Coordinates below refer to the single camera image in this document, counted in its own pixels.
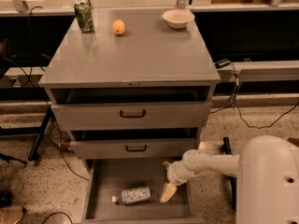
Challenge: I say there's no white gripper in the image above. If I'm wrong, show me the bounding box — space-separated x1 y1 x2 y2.
160 161 191 203

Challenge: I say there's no clear plastic water bottle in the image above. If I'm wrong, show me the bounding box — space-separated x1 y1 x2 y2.
111 187 151 205

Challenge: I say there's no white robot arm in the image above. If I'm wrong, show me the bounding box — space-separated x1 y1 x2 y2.
160 135 299 224

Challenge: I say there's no grey middle drawer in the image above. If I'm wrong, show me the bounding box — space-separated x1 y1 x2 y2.
70 128 199 160

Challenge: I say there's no grey drawer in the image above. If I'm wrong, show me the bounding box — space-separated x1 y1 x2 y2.
70 128 199 160
51 86 210 131
82 158 204 224

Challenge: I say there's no grey bottom drawer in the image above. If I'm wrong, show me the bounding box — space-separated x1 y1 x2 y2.
82 158 204 224

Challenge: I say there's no grey top drawer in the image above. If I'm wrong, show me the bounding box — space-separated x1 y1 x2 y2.
51 86 210 131

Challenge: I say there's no grey drawer cabinet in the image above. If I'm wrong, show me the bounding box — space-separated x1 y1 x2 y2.
38 7 222 224

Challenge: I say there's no black metal floor bar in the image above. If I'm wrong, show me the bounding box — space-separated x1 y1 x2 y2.
222 137 236 210

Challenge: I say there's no small black device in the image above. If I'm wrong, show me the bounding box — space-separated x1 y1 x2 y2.
215 59 231 69

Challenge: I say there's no black table leg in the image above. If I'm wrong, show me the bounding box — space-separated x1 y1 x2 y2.
0 108 52 161

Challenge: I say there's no orange fruit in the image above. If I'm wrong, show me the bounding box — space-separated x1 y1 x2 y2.
112 20 126 35

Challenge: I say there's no white bowl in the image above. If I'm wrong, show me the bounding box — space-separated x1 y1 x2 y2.
162 9 195 29

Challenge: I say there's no brown shoe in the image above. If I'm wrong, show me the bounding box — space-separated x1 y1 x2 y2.
0 205 26 224

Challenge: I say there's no green drink can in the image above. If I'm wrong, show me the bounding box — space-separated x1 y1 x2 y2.
74 0 94 33

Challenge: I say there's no black cable right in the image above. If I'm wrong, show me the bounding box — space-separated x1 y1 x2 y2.
210 63 299 130

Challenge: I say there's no black cable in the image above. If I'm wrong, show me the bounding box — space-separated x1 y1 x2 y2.
41 211 75 224
210 63 299 130
0 6 90 182

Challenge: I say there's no black cable bottom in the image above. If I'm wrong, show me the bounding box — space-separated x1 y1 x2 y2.
41 211 75 224

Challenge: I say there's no black cable left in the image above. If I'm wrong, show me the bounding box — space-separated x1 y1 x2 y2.
0 6 90 182

